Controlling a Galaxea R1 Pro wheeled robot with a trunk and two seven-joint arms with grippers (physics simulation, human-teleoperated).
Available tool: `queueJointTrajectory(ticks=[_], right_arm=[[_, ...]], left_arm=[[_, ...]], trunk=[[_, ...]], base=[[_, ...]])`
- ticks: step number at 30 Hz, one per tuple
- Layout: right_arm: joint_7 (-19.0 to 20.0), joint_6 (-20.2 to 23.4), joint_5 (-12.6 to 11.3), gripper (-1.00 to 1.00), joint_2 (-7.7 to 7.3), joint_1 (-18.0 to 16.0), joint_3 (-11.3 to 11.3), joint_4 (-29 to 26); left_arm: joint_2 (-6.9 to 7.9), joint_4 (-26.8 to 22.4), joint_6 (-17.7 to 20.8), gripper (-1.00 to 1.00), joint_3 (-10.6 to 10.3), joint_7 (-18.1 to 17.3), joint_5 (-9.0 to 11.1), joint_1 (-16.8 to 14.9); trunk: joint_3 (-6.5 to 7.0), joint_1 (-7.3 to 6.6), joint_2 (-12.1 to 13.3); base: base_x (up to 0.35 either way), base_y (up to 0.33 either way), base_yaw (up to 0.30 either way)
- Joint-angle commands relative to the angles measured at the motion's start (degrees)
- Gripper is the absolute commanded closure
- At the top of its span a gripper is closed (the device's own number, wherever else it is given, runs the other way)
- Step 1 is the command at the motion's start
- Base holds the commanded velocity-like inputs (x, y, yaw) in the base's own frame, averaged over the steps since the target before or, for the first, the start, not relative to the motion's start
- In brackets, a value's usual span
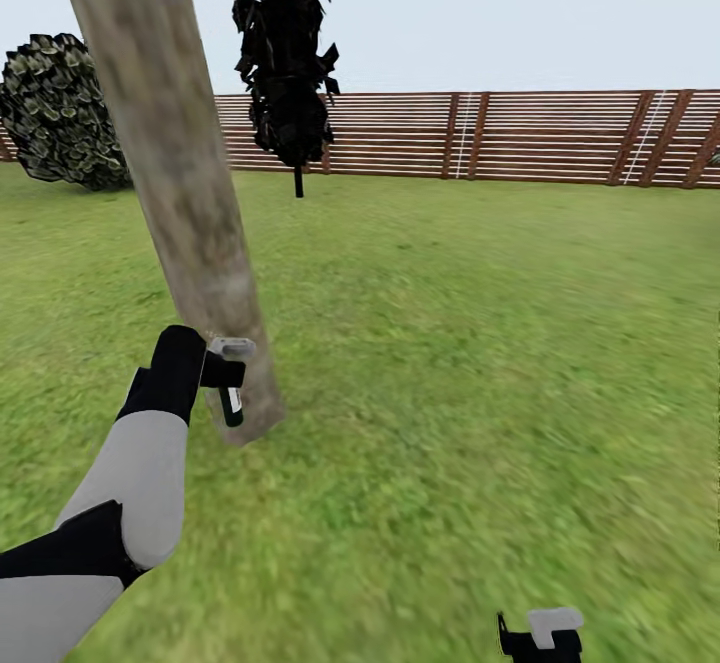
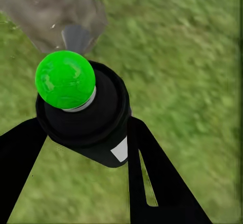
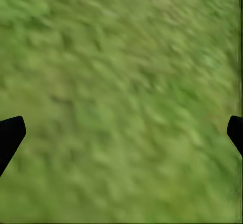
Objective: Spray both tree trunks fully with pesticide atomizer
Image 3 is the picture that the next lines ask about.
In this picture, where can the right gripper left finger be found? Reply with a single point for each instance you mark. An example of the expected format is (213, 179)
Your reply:
(12, 132)

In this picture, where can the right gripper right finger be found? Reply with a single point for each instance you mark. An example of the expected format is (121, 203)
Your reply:
(235, 132)

